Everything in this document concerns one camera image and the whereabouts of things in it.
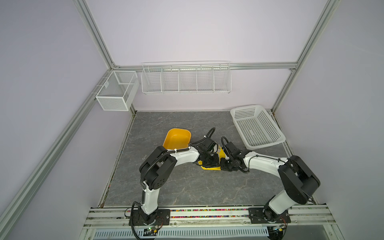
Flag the yellow paper napkin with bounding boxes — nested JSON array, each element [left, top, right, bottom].
[[197, 147, 226, 171]]

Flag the white perforated plastic basket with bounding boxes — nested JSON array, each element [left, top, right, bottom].
[[230, 105, 286, 150]]

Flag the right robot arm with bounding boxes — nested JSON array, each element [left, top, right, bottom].
[[221, 137, 321, 223]]

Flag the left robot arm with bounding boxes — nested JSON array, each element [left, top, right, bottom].
[[131, 127, 221, 225]]

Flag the yellow plastic tray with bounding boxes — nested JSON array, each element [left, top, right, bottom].
[[163, 128, 192, 150]]

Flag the white vent grille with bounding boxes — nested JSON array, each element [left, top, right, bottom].
[[93, 226, 270, 240]]

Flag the white mesh box basket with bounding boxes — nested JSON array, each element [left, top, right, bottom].
[[96, 71, 140, 112]]

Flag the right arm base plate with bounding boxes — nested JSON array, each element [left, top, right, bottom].
[[248, 207, 291, 224]]

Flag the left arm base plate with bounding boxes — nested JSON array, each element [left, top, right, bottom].
[[129, 208, 171, 226]]

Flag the white wire shelf rack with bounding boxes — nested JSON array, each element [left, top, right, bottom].
[[142, 61, 232, 94]]

